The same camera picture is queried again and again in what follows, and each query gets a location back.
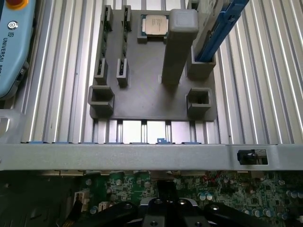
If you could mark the grey metal PC case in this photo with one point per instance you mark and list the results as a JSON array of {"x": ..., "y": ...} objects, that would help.
[{"x": 142, "y": 156}]

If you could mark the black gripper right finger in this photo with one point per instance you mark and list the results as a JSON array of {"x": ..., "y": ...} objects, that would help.
[{"x": 182, "y": 212}]

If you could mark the light blue teach pendant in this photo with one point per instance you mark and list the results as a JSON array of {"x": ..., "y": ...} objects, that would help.
[{"x": 14, "y": 47}]

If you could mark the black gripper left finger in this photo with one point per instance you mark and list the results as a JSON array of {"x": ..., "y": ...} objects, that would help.
[{"x": 154, "y": 212}]

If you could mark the blue bar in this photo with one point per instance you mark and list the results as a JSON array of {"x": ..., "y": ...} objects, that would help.
[{"x": 213, "y": 30}]

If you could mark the green motherboard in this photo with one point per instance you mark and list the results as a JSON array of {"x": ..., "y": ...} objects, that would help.
[{"x": 236, "y": 194}]

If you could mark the grey printed parts rack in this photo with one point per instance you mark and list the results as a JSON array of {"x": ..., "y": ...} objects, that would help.
[{"x": 144, "y": 94}]

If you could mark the silver CPU chip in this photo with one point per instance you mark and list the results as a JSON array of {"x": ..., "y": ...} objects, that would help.
[{"x": 156, "y": 24}]

